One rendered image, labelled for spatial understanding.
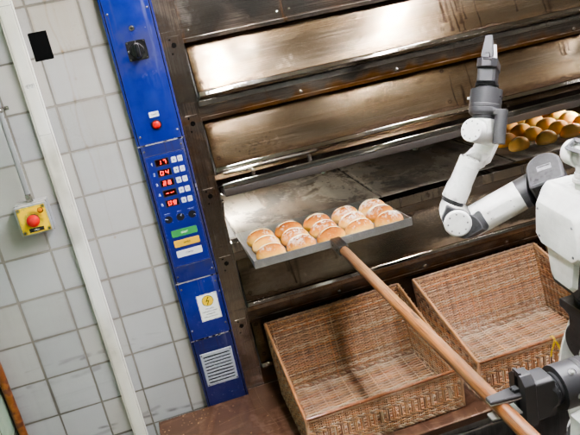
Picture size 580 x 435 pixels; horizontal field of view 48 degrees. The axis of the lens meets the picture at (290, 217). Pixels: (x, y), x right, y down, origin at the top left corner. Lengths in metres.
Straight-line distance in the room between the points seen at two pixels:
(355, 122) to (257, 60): 0.41
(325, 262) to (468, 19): 1.02
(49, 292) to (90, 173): 0.44
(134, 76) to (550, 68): 1.54
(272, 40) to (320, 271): 0.86
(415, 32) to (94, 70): 1.10
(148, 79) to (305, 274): 0.91
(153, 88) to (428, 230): 1.17
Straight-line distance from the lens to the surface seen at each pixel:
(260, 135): 2.28
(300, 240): 2.12
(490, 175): 2.66
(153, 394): 2.57
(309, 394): 2.49
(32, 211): 2.22
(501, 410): 1.31
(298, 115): 2.31
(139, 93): 2.18
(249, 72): 2.23
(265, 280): 2.43
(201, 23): 2.23
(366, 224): 2.17
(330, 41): 2.31
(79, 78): 2.21
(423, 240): 2.58
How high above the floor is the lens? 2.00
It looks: 19 degrees down
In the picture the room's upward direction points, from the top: 11 degrees counter-clockwise
